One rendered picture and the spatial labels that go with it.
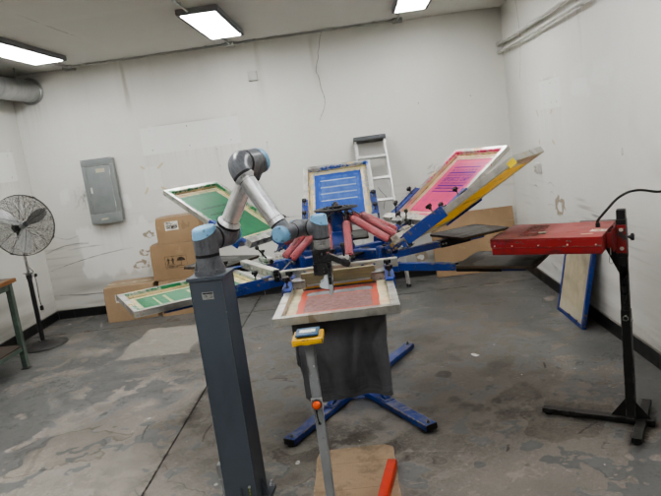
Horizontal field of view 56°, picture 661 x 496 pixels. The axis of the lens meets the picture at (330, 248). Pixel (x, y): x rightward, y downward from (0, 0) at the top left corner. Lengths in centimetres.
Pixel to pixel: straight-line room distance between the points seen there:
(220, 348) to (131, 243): 508
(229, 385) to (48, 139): 567
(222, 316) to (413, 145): 487
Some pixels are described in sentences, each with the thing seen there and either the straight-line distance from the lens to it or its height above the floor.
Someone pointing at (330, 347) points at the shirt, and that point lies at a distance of 296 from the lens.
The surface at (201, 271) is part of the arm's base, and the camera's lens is 298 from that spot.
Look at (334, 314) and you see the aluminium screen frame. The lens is 281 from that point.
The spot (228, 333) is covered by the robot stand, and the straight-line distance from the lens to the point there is 301.
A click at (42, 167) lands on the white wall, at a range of 834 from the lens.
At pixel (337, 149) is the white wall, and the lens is 743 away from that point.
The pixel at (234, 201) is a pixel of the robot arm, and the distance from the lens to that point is 298.
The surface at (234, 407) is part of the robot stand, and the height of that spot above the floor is 54.
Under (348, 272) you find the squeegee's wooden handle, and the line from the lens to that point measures 338.
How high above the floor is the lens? 174
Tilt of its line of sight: 10 degrees down
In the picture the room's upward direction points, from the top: 8 degrees counter-clockwise
